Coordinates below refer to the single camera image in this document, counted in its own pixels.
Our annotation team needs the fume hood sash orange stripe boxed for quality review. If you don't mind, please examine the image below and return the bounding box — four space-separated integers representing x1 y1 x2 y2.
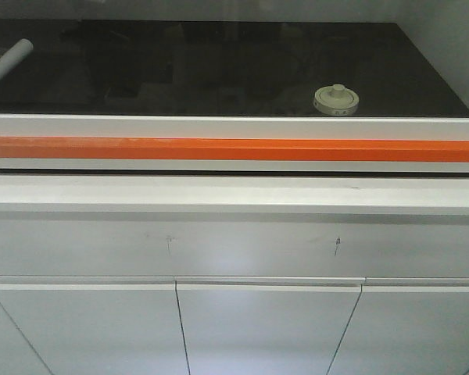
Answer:
0 114 469 173

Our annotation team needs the grey rolled paper tube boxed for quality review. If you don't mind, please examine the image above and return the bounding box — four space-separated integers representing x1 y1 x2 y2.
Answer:
0 38 34 80

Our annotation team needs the glass jar with beige lid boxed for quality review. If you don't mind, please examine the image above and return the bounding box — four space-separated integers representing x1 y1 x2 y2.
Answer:
313 84 360 116

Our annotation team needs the white fume hood base cabinet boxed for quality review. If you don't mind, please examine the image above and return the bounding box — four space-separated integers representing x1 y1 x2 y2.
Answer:
0 175 469 374

